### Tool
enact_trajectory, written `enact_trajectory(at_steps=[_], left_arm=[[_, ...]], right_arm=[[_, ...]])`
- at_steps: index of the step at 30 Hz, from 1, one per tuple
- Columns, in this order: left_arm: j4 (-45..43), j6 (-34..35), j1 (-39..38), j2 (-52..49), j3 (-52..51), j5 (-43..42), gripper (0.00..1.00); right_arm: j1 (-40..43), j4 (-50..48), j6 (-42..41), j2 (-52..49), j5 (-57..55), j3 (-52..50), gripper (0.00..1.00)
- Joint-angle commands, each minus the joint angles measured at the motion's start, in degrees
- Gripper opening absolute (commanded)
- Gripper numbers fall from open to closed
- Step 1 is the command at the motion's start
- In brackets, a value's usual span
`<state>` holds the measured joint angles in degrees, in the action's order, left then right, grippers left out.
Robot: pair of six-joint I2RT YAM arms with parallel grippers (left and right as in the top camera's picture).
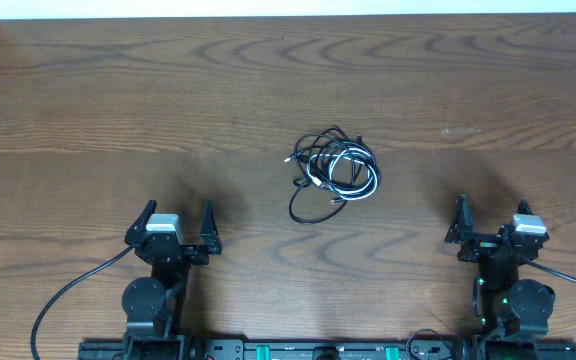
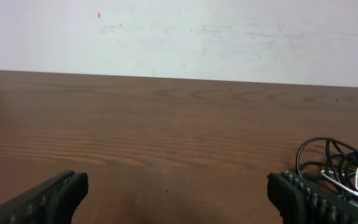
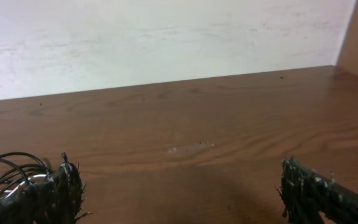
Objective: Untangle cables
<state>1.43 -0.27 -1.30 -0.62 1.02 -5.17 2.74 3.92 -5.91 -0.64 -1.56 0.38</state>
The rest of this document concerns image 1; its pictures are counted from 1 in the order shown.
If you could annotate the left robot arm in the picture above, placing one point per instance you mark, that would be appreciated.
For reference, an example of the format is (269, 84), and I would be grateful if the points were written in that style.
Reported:
(154, 304)

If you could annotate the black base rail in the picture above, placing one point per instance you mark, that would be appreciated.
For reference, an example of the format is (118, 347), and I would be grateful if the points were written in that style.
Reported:
(328, 350)

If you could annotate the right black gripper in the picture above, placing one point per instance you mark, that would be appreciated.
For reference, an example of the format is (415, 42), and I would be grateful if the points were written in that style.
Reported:
(491, 245)

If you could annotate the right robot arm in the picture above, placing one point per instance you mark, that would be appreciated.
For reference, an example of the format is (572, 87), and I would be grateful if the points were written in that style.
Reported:
(514, 311)

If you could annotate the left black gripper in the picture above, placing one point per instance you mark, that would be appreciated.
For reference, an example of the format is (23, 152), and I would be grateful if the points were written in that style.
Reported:
(174, 249)

